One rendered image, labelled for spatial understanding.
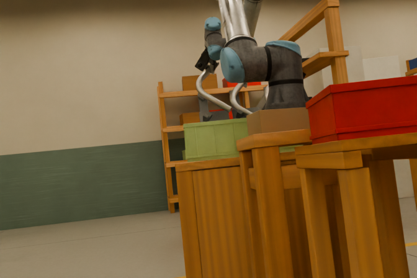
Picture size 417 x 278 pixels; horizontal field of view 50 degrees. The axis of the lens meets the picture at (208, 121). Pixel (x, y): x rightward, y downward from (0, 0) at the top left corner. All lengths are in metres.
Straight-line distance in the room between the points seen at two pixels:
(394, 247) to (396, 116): 0.43
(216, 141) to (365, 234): 1.13
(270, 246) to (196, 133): 0.79
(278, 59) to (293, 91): 0.11
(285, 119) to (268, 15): 7.63
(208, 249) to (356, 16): 8.11
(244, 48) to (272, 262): 0.66
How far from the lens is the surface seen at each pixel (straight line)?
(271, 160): 1.34
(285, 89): 1.47
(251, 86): 7.90
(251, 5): 1.87
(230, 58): 1.44
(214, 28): 2.07
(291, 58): 1.49
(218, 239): 1.95
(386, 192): 1.31
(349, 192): 0.97
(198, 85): 2.29
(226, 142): 1.99
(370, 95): 1.02
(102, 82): 8.27
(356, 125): 1.00
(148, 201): 8.13
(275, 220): 1.35
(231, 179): 1.92
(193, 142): 1.99
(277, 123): 1.38
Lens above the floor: 0.79
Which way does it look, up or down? 5 degrees up
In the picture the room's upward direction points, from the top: 6 degrees counter-clockwise
